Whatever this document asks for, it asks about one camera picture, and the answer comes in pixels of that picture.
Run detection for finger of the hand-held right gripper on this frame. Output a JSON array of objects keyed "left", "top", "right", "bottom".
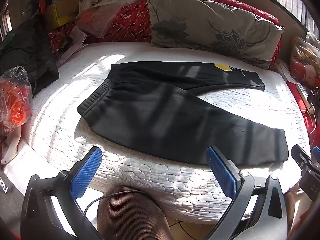
[
  {"left": 311, "top": 146, "right": 320, "bottom": 167},
  {"left": 291, "top": 144, "right": 316, "bottom": 178}
]

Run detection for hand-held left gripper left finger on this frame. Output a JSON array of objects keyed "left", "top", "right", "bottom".
[{"left": 21, "top": 146, "right": 103, "bottom": 240}]

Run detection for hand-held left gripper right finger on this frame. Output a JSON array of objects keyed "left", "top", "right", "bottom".
[{"left": 206, "top": 146, "right": 293, "bottom": 240}]

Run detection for black pants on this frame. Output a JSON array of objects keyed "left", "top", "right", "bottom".
[{"left": 77, "top": 61, "right": 288, "bottom": 167}]

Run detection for person's right hand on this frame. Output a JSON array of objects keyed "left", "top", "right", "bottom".
[{"left": 296, "top": 201, "right": 320, "bottom": 237}]

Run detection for red sheet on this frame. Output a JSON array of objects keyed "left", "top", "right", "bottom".
[{"left": 287, "top": 80, "right": 313, "bottom": 137}]

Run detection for white power strip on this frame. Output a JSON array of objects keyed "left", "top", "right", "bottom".
[{"left": 295, "top": 82, "right": 311, "bottom": 101}]

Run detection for plush toy in plastic bag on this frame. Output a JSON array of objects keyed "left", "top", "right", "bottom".
[{"left": 290, "top": 37, "right": 320, "bottom": 88}]

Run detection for white cloth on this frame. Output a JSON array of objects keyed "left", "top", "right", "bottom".
[{"left": 0, "top": 127, "right": 23, "bottom": 166}]

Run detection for white quilted mattress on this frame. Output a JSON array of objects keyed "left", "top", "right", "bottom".
[{"left": 2, "top": 41, "right": 313, "bottom": 225}]

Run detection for orange item in plastic bag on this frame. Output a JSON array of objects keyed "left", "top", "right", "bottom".
[{"left": 0, "top": 66, "right": 33, "bottom": 135}]

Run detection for dark green jacket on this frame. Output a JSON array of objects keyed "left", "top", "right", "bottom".
[{"left": 0, "top": 17, "right": 60, "bottom": 98}]

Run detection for grey floral pillow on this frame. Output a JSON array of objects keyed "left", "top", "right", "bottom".
[{"left": 144, "top": 0, "right": 285, "bottom": 70}]

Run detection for clear plastic bag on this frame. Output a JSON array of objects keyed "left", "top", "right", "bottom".
[{"left": 75, "top": 0, "right": 143, "bottom": 38}]

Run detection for red patterned blanket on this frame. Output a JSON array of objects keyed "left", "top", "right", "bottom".
[{"left": 49, "top": 0, "right": 283, "bottom": 70}]

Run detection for cardboard box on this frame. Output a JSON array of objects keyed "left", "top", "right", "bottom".
[{"left": 44, "top": 0, "right": 81, "bottom": 31}]

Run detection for person's brown corduroy leg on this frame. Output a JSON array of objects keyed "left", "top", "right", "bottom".
[
  {"left": 97, "top": 185, "right": 173, "bottom": 240},
  {"left": 284, "top": 192, "right": 297, "bottom": 233}
]

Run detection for black cable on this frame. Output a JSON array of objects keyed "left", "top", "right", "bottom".
[{"left": 84, "top": 190, "right": 143, "bottom": 213}]

